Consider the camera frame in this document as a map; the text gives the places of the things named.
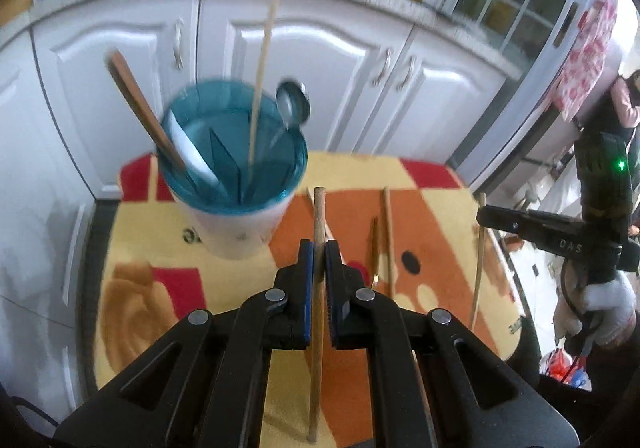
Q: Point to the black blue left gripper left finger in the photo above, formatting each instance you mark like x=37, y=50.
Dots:
x=203, y=383

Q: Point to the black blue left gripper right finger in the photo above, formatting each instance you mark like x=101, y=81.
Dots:
x=433, y=382

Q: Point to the wooden chopstick long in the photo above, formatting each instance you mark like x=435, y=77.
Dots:
x=318, y=308

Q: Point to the metal spoon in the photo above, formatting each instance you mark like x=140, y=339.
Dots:
x=293, y=105

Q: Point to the wooden chopstick short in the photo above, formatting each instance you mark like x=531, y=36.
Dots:
x=374, y=254

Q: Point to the white gloved hand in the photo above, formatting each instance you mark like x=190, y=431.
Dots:
x=613, y=301

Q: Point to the person in pink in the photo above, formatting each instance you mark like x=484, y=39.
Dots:
x=625, y=99

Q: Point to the colourful orange yellow mat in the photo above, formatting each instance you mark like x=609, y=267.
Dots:
x=157, y=270

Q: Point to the pink floral cloth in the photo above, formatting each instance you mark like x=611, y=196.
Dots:
x=586, y=60

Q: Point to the white cabinet door right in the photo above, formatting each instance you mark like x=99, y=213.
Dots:
x=436, y=92

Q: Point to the teal white utensil holder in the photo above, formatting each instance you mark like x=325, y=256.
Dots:
x=239, y=216

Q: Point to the white cabinet door middle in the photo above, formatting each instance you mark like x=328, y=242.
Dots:
x=341, y=52

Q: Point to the light chopstick in holder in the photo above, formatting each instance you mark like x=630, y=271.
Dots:
x=259, y=79

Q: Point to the brown wooden handled utensil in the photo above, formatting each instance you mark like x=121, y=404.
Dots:
x=132, y=93

